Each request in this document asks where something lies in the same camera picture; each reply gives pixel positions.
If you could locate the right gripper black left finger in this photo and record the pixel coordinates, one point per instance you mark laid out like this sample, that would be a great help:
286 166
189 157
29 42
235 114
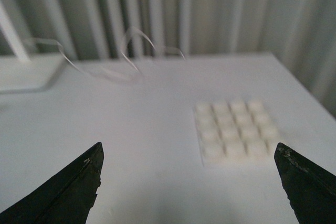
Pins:
67 197

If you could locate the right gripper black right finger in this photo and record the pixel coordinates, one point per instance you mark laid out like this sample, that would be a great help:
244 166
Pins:
310 188

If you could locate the white desk lamp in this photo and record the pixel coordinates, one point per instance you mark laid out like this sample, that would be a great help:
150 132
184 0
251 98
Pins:
25 72

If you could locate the white studded base plate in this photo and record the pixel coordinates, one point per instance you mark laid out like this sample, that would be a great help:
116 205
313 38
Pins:
235 132

